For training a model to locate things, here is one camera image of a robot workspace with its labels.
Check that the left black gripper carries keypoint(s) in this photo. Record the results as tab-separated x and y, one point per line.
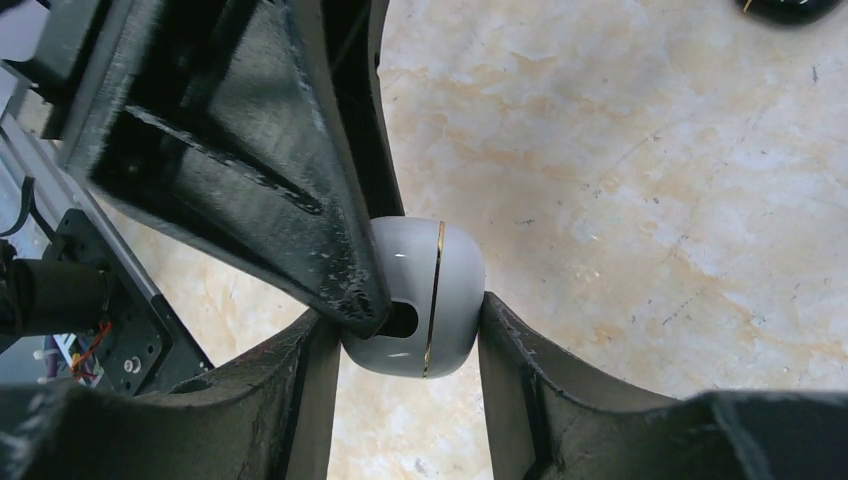
216	123

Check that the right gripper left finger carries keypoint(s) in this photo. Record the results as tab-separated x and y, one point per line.
267	414

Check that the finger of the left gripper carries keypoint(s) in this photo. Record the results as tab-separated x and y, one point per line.
353	31

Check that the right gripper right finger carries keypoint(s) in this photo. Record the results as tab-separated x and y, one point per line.
550	415

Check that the white charging case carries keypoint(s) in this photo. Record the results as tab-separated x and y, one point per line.
435	275

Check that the black round charging case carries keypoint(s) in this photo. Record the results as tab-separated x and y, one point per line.
788	12

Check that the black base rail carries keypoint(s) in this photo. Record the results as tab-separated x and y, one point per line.
69	278

